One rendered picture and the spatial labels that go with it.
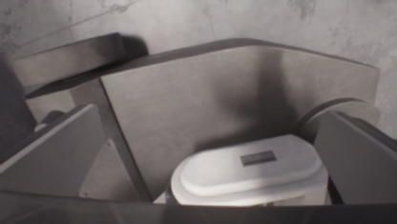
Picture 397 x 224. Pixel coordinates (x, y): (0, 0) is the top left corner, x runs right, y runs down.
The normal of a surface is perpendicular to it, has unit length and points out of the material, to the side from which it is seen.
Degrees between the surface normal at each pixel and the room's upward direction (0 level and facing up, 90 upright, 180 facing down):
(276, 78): 0
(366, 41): 0
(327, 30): 0
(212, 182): 90
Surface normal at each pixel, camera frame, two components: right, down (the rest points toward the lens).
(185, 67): 0.02, 0.43
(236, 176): -0.19, -0.89
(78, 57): 0.59, 0.21
